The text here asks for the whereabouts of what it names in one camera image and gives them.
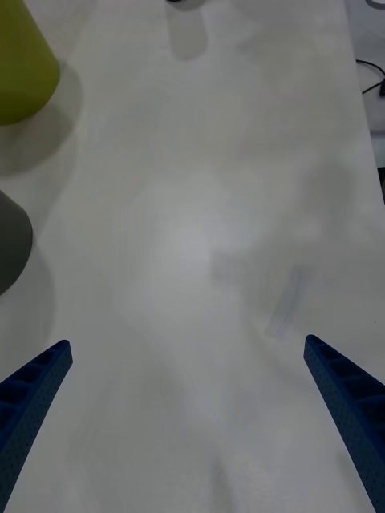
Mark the yellow-green plastic bin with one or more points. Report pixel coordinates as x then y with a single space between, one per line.
20 60

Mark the grey plastic bin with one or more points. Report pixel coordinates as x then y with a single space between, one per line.
12 240

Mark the black can with white print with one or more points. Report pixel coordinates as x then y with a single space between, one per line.
174 1

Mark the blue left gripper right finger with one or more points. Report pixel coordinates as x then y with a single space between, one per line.
353 405

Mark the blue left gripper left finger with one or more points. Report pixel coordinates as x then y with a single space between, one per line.
28 405

